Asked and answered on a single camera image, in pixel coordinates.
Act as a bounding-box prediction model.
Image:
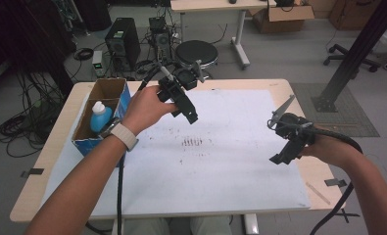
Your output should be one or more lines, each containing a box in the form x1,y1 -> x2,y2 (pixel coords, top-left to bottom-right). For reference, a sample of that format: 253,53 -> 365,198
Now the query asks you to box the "pale thin strip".
305,181 -> 331,206

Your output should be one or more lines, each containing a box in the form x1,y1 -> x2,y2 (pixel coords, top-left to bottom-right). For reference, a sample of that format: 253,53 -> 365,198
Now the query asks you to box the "white table leg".
243,213 -> 260,235

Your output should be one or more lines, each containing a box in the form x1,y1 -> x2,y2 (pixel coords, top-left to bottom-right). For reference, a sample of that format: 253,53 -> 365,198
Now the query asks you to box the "black metal stand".
312,0 -> 387,114

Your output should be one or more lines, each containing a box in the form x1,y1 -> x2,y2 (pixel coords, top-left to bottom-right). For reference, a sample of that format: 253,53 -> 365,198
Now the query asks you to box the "small white power unit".
91,50 -> 105,77

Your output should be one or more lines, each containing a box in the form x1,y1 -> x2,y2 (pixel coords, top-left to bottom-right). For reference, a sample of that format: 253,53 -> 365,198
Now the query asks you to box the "open computer case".
148,16 -> 175,67

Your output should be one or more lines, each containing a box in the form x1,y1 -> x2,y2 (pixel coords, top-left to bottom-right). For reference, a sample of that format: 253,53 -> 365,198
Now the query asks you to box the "black tape piece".
20,167 -> 45,179
323,178 -> 348,188

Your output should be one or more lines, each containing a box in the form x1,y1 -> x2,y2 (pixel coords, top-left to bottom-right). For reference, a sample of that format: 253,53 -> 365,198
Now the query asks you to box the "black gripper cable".
307,126 -> 364,235
116,63 -> 163,235

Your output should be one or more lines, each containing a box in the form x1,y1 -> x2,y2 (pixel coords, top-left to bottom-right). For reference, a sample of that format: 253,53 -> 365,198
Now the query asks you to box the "black office chair base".
322,43 -> 381,73

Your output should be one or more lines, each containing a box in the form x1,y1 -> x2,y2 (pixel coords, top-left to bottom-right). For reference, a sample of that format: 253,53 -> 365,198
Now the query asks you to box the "grey floor mat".
290,82 -> 381,138

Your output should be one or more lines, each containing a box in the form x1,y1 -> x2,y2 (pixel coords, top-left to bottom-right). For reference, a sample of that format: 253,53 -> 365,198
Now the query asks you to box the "person's right hand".
300,135 -> 362,169

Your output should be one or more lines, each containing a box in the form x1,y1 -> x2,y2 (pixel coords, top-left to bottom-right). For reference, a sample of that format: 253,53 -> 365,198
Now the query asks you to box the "closed brown cardboard box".
327,0 -> 383,32

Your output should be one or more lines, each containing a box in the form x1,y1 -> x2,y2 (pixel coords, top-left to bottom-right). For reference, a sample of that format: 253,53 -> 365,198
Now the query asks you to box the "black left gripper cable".
116,63 -> 163,235

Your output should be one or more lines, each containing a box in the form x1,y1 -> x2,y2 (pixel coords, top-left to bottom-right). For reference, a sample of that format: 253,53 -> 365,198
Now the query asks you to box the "open brown cardboard box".
248,4 -> 315,34

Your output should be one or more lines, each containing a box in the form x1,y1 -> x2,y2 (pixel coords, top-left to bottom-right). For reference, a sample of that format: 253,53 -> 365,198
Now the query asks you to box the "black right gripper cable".
307,126 -> 364,235

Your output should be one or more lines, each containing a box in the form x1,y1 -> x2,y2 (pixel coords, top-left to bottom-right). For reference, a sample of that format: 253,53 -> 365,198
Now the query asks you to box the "black computer tower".
104,17 -> 142,71

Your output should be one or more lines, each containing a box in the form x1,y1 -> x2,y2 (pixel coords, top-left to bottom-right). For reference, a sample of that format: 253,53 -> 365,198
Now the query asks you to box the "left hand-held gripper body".
156,60 -> 206,118

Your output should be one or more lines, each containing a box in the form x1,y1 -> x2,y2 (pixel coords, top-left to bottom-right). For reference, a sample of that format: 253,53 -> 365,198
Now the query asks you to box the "blue bottle with white cap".
89,101 -> 114,133

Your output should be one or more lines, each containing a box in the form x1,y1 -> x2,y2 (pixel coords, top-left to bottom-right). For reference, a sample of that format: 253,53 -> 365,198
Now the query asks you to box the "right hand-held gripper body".
267,95 -> 316,155

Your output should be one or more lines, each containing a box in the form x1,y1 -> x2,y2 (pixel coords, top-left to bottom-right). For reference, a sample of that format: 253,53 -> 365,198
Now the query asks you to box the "blue cardboard box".
71,77 -> 132,167

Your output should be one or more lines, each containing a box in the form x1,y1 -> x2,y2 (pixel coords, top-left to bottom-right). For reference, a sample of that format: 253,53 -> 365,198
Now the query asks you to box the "bundle of black floor cables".
0,70 -> 68,159

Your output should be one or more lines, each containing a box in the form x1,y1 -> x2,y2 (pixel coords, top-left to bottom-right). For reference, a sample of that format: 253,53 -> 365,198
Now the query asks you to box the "black round stool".
174,39 -> 219,79

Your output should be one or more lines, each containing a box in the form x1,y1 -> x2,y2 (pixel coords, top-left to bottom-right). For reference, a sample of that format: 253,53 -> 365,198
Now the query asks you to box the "dark curtain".
0,0 -> 77,96

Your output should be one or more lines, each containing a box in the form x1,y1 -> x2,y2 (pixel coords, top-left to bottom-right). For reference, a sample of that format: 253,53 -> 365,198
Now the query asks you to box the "coiled black cable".
73,47 -> 95,62

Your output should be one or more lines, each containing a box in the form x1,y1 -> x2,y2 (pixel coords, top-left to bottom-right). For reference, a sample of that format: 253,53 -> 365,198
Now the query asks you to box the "white desk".
169,0 -> 277,71

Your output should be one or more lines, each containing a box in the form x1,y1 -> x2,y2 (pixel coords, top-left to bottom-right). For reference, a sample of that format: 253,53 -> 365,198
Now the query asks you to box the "wristwatch with white band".
99,117 -> 139,152

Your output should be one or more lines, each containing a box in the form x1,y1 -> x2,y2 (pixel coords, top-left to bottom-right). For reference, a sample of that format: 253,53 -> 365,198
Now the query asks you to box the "black tape cross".
341,209 -> 362,224

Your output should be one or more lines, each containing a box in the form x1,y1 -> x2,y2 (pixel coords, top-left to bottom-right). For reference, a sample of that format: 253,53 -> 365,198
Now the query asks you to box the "person's left hand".
121,85 -> 178,136

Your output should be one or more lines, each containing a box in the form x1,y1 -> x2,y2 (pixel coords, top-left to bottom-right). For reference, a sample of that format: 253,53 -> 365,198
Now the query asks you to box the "white table mat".
40,89 -> 312,219

